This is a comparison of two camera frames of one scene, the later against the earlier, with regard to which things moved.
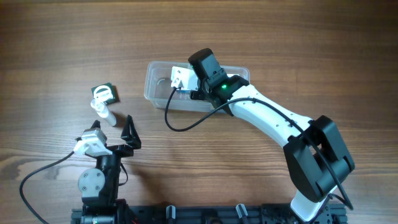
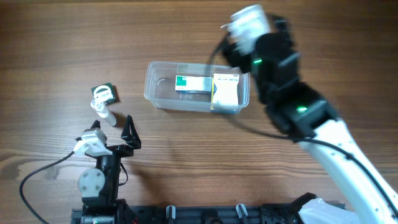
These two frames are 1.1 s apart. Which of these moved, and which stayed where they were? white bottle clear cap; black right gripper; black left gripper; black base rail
Moved: black right gripper
Stayed: white bottle clear cap; black base rail; black left gripper
